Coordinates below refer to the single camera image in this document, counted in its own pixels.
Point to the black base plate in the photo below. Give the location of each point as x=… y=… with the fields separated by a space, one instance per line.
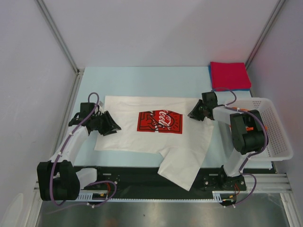
x=149 y=172

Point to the white plastic basket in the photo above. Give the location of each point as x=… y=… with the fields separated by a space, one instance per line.
x=278 y=148

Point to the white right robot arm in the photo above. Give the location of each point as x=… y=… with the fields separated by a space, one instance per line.
x=248 y=132

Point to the orange t shirt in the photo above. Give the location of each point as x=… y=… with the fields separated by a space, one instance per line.
x=248 y=128

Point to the aluminium frame post left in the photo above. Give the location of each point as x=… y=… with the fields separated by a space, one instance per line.
x=56 y=33

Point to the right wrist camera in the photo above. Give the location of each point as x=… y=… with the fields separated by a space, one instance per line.
x=210 y=99

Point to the white t shirt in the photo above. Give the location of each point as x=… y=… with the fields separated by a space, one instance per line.
x=160 y=125

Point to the aluminium frame post right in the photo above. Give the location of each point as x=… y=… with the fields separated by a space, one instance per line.
x=265 y=31

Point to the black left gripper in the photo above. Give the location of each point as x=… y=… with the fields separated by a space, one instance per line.
x=111 y=126

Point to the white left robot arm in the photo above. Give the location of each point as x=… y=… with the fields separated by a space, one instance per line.
x=58 y=179

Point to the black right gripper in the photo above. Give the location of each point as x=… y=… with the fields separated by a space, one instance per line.
x=194 y=113

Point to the folded red t shirt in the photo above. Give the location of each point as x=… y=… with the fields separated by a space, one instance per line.
x=229 y=75

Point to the folded blue t shirt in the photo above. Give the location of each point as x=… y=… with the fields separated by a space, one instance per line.
x=211 y=81

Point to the aluminium frame post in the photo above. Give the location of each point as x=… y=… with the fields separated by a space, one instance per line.
x=265 y=31
x=56 y=33

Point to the white slotted cable duct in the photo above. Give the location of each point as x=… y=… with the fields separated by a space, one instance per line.
x=98 y=197

